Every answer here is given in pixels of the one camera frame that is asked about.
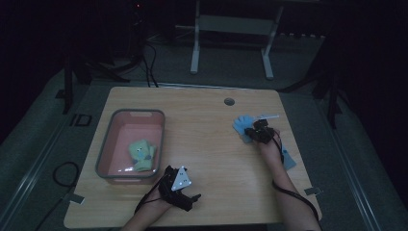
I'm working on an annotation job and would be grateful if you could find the black floor cable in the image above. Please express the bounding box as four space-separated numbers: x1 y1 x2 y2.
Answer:
33 161 81 231

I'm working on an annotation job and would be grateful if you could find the blue glove with grey cuff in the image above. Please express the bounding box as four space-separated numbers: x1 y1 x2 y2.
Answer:
232 115 258 144
281 146 297 171

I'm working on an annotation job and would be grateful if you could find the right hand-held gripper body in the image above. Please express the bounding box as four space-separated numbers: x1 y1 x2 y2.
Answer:
252 114 280 145

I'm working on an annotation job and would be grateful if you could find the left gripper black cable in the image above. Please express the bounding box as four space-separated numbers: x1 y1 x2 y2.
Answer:
134 174 169 216

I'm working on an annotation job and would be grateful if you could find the white metal stand frame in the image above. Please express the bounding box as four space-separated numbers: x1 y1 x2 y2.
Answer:
190 0 285 81

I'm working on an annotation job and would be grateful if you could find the green mitten with face print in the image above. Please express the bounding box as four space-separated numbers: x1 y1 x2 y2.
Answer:
128 138 156 173

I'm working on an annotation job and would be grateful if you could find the pink basin with grey rim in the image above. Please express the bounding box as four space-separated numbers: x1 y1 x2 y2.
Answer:
94 108 166 186

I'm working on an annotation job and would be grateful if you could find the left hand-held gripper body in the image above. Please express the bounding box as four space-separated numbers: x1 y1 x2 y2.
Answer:
158 165 195 213

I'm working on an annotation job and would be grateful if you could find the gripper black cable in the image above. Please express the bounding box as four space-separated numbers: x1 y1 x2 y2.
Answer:
134 174 169 216
271 129 320 223

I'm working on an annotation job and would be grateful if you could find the black tripod stand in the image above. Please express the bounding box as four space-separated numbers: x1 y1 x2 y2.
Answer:
62 0 160 116

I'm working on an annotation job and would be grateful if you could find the person's left hand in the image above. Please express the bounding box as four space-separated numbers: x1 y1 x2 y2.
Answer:
143 188 175 216

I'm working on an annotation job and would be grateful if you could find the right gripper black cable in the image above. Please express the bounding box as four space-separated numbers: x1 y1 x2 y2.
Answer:
271 129 320 223

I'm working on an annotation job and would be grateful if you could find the plain green mitten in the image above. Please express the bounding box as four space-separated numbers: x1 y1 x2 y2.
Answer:
147 144 159 163

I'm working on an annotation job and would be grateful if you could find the person's right hand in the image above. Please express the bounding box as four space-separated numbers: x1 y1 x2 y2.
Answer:
257 129 284 162

